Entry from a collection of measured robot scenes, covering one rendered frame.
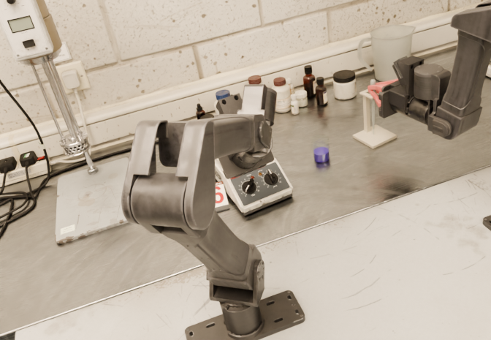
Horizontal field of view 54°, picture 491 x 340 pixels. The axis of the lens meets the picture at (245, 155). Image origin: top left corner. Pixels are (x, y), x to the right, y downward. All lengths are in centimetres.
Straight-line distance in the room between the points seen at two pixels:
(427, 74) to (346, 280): 45
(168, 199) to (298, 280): 45
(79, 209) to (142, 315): 41
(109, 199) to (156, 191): 72
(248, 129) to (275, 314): 33
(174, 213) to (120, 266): 54
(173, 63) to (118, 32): 18
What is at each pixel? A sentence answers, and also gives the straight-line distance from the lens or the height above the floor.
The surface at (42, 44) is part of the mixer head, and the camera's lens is 108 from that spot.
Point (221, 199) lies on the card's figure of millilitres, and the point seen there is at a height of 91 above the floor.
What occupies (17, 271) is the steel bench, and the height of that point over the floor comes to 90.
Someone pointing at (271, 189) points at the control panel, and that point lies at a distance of 110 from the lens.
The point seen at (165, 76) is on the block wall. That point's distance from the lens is 152.
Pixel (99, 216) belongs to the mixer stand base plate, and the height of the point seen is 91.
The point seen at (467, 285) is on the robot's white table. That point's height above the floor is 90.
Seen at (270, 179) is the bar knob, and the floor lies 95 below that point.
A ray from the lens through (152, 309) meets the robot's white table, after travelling 96.
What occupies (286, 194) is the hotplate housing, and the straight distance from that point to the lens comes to 111.
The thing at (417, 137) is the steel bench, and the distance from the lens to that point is 132.
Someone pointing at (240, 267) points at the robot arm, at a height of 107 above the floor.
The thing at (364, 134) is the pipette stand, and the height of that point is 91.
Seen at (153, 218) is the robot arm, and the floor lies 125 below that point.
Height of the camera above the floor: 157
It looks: 31 degrees down
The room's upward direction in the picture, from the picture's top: 11 degrees counter-clockwise
